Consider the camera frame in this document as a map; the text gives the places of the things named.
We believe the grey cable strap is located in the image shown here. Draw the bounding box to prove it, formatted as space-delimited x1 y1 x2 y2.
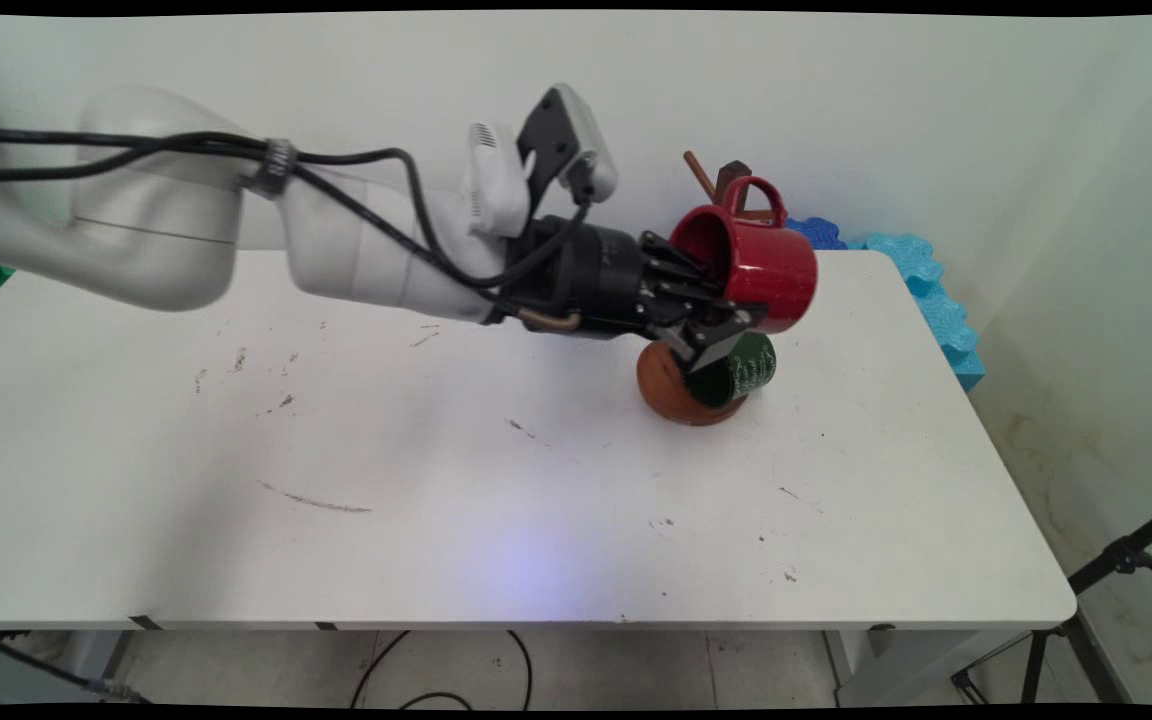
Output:
244 138 299 199

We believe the red mug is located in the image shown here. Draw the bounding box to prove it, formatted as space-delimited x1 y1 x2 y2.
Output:
669 176 819 336

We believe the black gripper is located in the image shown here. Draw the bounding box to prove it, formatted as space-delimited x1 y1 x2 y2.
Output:
506 214 768 374

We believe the black tripod stand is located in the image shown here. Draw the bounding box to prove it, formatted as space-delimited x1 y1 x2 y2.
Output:
950 497 1152 704

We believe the brown wooden mug tree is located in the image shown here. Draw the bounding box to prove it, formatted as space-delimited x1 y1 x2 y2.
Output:
636 150 779 427

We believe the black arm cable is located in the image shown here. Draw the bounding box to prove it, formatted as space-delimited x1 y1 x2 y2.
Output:
0 128 592 293
0 150 497 306

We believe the white table leg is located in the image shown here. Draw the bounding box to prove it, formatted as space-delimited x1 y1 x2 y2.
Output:
826 628 1022 707

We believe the cyan foam mat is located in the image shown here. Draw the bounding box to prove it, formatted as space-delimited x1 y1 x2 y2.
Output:
861 233 987 392

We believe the black floor cable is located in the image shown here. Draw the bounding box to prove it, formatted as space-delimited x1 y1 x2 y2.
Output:
349 630 535 709

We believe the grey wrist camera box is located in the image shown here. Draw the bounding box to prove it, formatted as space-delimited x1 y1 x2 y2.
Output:
516 84 620 207

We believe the dark green mug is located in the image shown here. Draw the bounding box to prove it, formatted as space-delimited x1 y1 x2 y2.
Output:
684 333 777 409

